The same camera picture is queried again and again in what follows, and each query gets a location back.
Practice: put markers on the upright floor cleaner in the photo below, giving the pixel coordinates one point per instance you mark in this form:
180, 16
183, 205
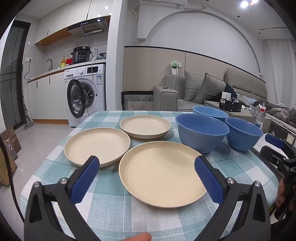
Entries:
29, 124

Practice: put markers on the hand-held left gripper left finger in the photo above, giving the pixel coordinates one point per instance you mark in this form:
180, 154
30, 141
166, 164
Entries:
85, 180

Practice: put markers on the white tissue box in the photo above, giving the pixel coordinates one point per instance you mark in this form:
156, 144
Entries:
256, 110

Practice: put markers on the black pressure cooker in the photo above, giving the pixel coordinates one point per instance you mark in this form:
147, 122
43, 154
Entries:
81, 55

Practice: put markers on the white washing machine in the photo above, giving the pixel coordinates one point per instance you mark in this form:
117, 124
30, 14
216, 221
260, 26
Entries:
97, 76

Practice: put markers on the white kitchen cabinets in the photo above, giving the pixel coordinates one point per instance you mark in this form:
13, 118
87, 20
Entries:
46, 97
57, 20

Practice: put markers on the white air conditioner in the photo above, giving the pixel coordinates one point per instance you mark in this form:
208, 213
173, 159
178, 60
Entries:
161, 3

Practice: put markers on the yellow bottle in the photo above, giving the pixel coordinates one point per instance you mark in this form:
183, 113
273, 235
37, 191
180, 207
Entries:
62, 63

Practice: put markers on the white lower kitchen cabinets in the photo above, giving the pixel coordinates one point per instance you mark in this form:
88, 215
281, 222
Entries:
46, 97

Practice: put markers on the dark glass door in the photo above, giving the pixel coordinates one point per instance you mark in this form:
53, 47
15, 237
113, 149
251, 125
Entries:
11, 92

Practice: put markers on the grey cushion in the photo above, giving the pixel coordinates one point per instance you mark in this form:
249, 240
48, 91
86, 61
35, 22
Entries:
192, 85
210, 89

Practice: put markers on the dark jacket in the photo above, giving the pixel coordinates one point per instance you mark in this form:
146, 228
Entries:
227, 89

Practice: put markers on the white green wall device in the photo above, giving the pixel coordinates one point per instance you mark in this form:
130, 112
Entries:
174, 69

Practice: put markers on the range hood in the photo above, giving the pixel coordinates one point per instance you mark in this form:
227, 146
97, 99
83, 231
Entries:
92, 27

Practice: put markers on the teal checked tablecloth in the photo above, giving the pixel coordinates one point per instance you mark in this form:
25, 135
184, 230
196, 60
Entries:
111, 197

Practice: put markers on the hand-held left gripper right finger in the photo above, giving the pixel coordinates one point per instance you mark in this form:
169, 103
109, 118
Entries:
209, 180

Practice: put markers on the clear plastic water bottle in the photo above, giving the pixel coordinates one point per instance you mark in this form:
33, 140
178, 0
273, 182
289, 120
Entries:
260, 120

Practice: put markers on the person's right hand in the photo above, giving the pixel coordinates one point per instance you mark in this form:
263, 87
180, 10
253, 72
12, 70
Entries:
281, 192

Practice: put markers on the small cream plate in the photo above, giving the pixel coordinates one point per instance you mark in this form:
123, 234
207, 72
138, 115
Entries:
144, 126

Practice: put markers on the grey side cabinet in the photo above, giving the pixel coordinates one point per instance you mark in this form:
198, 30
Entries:
246, 111

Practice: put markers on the metal kitchen faucet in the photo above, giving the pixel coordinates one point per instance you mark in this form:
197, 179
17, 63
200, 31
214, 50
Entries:
49, 60

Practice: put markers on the grey blanket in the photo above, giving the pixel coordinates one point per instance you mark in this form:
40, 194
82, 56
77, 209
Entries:
279, 111

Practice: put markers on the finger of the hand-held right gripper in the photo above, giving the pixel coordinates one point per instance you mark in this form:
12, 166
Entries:
272, 155
274, 140

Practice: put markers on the red box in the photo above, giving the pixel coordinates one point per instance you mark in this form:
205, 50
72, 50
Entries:
69, 61

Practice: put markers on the black box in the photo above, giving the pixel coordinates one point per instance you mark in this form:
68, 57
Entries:
231, 106

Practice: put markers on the person's left hand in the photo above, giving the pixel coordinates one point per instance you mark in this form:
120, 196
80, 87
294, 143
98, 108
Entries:
141, 237

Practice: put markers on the large blue bowl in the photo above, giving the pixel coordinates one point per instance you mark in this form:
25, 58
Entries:
201, 139

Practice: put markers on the brown patterned board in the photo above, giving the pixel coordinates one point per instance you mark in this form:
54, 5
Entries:
10, 139

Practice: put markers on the grey sofa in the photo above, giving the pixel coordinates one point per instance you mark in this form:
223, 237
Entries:
165, 97

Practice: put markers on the white upper kitchen cabinets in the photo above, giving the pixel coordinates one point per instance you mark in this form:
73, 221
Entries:
57, 20

